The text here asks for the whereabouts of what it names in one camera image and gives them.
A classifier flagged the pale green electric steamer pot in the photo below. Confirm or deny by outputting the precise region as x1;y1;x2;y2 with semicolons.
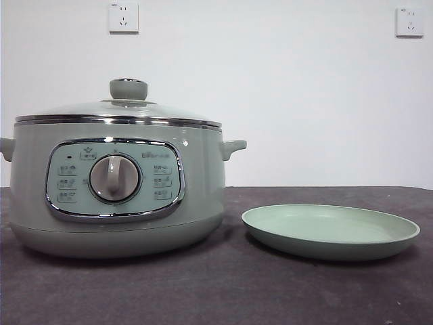
0;122;248;260

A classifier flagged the glass lid with green knob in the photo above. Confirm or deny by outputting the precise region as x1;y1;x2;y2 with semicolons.
15;78;223;131

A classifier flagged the white wall socket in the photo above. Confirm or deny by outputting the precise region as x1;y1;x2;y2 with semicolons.
108;2;140;35
395;7;425;39

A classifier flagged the pale green round plate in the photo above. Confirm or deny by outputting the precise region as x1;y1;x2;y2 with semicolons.
241;203;421;262

